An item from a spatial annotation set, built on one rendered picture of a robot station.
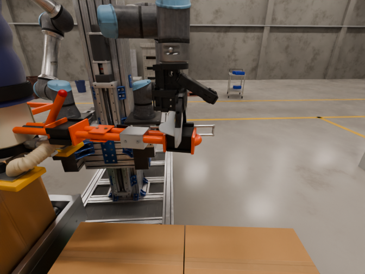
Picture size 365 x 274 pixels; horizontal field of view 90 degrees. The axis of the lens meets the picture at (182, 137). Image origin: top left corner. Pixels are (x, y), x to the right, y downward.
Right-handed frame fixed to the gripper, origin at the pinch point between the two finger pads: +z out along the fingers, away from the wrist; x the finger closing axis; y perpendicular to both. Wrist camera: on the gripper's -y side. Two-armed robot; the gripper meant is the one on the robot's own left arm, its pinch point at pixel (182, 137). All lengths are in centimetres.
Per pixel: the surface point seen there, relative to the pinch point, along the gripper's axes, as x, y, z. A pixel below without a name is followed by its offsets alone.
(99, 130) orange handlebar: 2.9, 24.1, -1.7
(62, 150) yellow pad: -5.0, 46.1, 10.7
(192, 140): 5.9, -3.3, -1.9
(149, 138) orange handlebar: 4.2, 8.5, -0.9
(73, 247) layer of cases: -3, 55, 65
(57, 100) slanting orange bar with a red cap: 2.1, 35.4, -10.1
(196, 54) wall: -1080, 72, -18
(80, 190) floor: -98, 131, 120
